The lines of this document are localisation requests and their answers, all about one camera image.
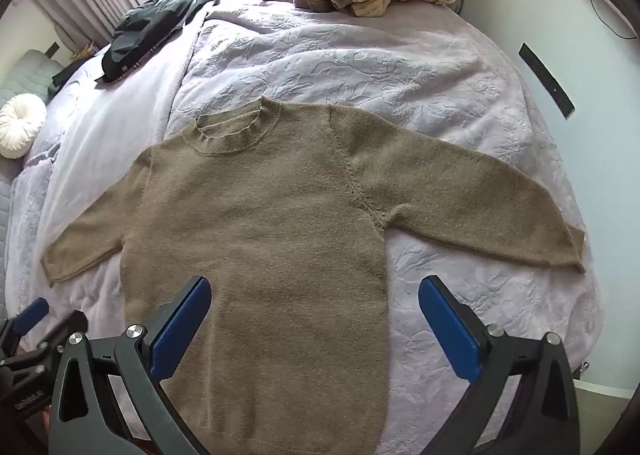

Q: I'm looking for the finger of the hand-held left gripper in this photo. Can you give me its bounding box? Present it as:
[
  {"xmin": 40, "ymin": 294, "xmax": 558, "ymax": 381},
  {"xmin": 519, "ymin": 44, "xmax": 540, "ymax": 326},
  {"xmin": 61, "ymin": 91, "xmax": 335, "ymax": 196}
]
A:
[{"xmin": 0, "ymin": 297, "xmax": 90, "ymax": 366}]

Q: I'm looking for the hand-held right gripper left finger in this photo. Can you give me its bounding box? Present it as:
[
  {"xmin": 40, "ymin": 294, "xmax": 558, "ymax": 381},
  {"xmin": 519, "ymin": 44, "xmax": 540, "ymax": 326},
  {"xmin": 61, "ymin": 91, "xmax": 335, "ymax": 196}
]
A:
[{"xmin": 48, "ymin": 276, "xmax": 213, "ymax": 455}]

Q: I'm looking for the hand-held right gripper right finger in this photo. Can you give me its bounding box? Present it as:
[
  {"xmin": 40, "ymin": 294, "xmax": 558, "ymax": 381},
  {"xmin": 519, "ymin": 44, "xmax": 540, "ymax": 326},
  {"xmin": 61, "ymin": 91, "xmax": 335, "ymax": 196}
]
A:
[{"xmin": 418, "ymin": 275, "xmax": 581, "ymax": 455}]

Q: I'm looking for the brown knit sweater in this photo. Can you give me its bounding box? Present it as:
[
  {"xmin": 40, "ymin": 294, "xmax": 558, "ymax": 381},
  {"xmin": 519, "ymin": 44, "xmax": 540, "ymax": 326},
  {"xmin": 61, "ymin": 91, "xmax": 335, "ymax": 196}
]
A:
[{"xmin": 40, "ymin": 96, "xmax": 587, "ymax": 455}]

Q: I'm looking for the white round cushion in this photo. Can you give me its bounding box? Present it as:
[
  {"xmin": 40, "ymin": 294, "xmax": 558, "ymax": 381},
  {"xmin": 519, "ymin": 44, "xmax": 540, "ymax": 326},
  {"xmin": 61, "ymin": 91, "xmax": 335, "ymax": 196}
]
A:
[{"xmin": 0, "ymin": 94, "xmax": 47, "ymax": 158}]

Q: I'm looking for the smooth lavender blanket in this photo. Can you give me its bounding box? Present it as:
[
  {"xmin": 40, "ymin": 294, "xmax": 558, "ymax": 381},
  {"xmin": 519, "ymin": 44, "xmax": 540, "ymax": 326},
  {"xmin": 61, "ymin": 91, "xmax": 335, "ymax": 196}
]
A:
[{"xmin": 35, "ymin": 10, "xmax": 211, "ymax": 296}]

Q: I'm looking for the grey pillow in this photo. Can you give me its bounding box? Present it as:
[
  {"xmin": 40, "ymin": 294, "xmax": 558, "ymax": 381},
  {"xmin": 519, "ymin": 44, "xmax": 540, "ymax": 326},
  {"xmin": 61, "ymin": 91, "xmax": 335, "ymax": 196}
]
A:
[{"xmin": 0, "ymin": 49, "xmax": 66, "ymax": 316}]

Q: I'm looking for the embossed lavender blanket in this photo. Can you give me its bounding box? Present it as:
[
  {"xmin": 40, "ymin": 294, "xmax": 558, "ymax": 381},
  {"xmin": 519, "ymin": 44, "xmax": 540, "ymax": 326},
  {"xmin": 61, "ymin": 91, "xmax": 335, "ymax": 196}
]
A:
[{"xmin": 5, "ymin": 2, "xmax": 601, "ymax": 455}]

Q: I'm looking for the dark green jacket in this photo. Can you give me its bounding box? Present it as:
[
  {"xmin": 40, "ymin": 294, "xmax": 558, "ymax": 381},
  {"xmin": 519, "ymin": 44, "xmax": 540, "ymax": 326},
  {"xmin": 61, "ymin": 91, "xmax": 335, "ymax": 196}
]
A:
[{"xmin": 95, "ymin": 0, "xmax": 246, "ymax": 84}]

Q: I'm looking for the black wall strip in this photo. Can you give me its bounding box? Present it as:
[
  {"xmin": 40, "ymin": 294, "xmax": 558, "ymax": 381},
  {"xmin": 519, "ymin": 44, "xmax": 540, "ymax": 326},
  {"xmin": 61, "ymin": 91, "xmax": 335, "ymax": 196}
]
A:
[{"xmin": 518, "ymin": 42, "xmax": 576, "ymax": 121}]

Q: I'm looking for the black wall cable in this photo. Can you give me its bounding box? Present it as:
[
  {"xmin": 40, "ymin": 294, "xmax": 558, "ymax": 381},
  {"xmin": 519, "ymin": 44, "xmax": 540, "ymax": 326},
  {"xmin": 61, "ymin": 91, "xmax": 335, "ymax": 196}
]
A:
[{"xmin": 585, "ymin": 0, "xmax": 638, "ymax": 40}]

